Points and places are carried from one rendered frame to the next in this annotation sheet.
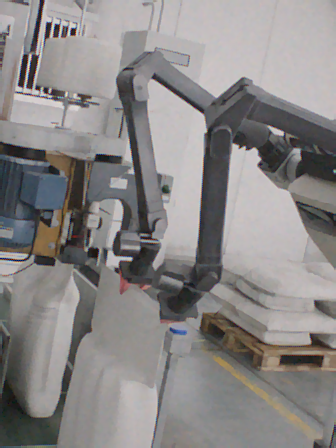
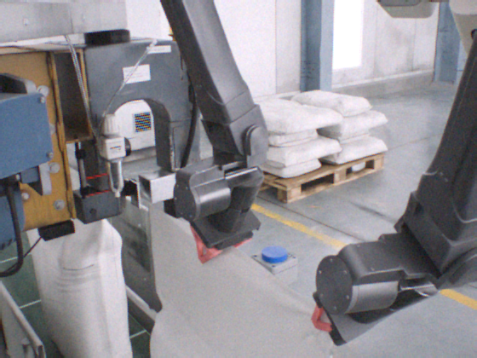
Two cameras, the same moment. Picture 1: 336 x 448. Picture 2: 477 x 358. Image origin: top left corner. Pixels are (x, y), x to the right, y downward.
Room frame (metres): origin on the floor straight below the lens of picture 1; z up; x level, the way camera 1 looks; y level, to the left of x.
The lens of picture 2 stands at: (1.27, 0.16, 1.40)
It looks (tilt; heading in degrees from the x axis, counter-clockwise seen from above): 19 degrees down; 350
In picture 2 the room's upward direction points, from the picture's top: 2 degrees counter-clockwise
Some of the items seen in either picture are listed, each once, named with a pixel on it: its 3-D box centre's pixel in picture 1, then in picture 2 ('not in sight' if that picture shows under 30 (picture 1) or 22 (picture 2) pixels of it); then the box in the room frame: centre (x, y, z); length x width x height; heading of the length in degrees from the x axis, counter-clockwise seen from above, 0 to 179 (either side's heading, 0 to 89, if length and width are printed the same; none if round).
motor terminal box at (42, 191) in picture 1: (42, 194); (2, 141); (1.93, 0.34, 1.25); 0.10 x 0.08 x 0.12; 142
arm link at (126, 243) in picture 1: (138, 236); (218, 169); (1.93, 0.07, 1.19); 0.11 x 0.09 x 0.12; 118
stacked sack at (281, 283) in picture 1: (296, 284); (297, 118); (4.94, -0.97, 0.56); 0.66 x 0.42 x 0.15; 117
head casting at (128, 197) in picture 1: (104, 196); (116, 98); (2.41, 0.22, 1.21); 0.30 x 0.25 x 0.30; 27
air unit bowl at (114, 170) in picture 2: (88, 237); (115, 175); (2.20, 0.22, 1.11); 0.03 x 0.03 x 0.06
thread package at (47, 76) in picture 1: (62, 65); not in sight; (2.30, 0.42, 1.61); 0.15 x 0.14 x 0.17; 27
